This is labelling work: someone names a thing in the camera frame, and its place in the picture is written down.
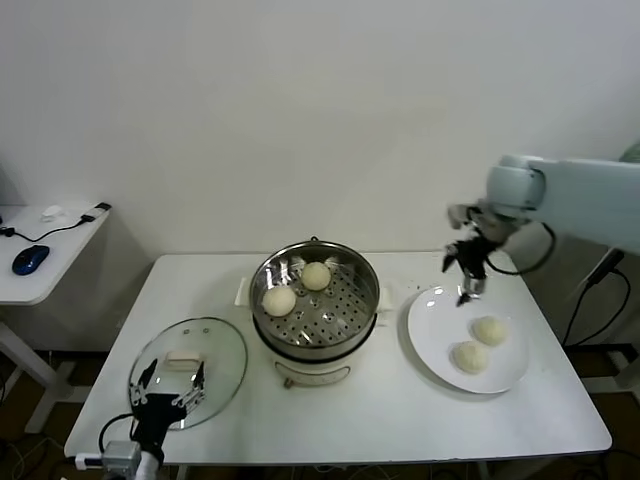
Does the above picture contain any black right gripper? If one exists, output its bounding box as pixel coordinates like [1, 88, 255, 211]
[441, 237, 494, 308]

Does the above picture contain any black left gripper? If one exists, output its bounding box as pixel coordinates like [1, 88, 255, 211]
[129, 360, 207, 452]

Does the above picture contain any glass pot lid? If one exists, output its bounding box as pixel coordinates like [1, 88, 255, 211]
[128, 316, 250, 430]

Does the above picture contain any white steamed baozi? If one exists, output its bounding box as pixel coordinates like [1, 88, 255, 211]
[472, 316, 509, 347]
[262, 286, 297, 318]
[452, 341, 490, 374]
[301, 261, 332, 292]

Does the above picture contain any stainless steel steamer basket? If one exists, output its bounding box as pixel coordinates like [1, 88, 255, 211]
[249, 241, 380, 362]

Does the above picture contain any white round plate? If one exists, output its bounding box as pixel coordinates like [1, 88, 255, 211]
[406, 285, 530, 395]

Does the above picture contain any white electric cooking pot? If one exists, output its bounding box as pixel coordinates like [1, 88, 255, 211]
[234, 276, 396, 390]

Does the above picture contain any white side table with mouse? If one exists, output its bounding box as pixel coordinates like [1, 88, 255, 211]
[0, 202, 114, 434]

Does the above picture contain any blue computer mouse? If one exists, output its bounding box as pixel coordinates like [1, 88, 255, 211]
[12, 244, 52, 276]

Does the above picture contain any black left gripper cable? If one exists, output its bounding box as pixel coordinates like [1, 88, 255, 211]
[98, 412, 136, 454]

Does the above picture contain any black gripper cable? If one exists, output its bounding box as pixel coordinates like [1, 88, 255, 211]
[487, 222, 557, 275]
[98, 412, 136, 454]

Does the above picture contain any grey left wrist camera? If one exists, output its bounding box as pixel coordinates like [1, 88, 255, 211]
[74, 440, 143, 472]

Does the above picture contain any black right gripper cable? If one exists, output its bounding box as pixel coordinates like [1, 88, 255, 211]
[487, 222, 557, 275]

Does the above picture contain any thin white cable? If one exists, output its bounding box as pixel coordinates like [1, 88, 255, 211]
[554, 262, 606, 311]

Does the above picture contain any black cable with connectors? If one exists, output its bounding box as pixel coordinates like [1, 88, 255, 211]
[0, 202, 112, 241]

